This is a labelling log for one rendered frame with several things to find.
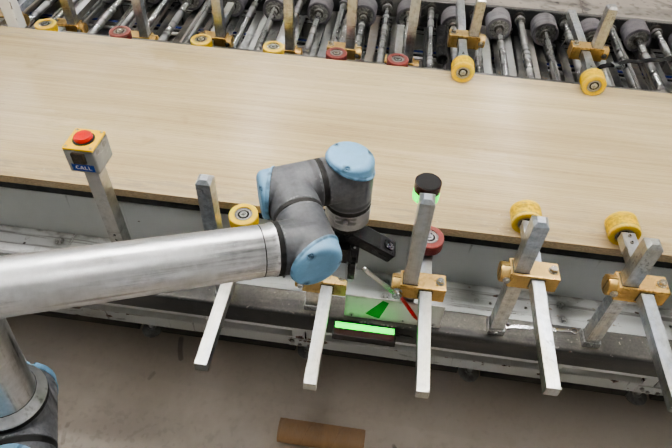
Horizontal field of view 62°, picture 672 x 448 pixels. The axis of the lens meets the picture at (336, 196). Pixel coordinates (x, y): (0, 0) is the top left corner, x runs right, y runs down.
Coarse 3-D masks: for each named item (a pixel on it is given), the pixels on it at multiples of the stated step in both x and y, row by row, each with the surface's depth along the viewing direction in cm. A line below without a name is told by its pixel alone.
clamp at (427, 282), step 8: (392, 280) 143; (400, 280) 143; (424, 280) 143; (432, 280) 143; (400, 288) 142; (408, 288) 142; (416, 288) 141; (424, 288) 141; (432, 288) 141; (440, 288) 141; (408, 296) 144; (416, 296) 144; (432, 296) 143; (440, 296) 142
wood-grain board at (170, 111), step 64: (0, 64) 199; (64, 64) 200; (128, 64) 201; (192, 64) 203; (256, 64) 204; (320, 64) 206; (0, 128) 174; (64, 128) 175; (128, 128) 176; (192, 128) 177; (256, 128) 179; (320, 128) 180; (384, 128) 181; (448, 128) 182; (512, 128) 183; (576, 128) 184; (640, 128) 185; (128, 192) 158; (192, 192) 158; (256, 192) 159; (384, 192) 160; (448, 192) 161; (512, 192) 162; (576, 192) 163; (640, 192) 164
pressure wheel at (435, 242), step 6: (432, 228) 150; (432, 234) 149; (438, 234) 149; (432, 240) 148; (438, 240) 148; (426, 246) 146; (432, 246) 146; (438, 246) 146; (426, 252) 147; (432, 252) 147; (438, 252) 148
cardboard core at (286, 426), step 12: (288, 420) 197; (300, 420) 198; (288, 432) 194; (300, 432) 194; (312, 432) 194; (324, 432) 194; (336, 432) 194; (348, 432) 194; (360, 432) 194; (300, 444) 194; (312, 444) 193; (324, 444) 193; (336, 444) 192; (348, 444) 192; (360, 444) 192
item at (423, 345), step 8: (424, 256) 150; (432, 256) 150; (424, 264) 148; (424, 272) 146; (424, 296) 141; (424, 304) 139; (424, 312) 137; (424, 320) 136; (424, 328) 134; (424, 336) 133; (416, 344) 134; (424, 344) 131; (416, 352) 132; (424, 352) 130; (416, 360) 130; (424, 360) 128; (416, 368) 128; (424, 368) 127; (416, 376) 126; (424, 376) 126; (416, 384) 124; (424, 384) 124; (416, 392) 124; (424, 392) 123
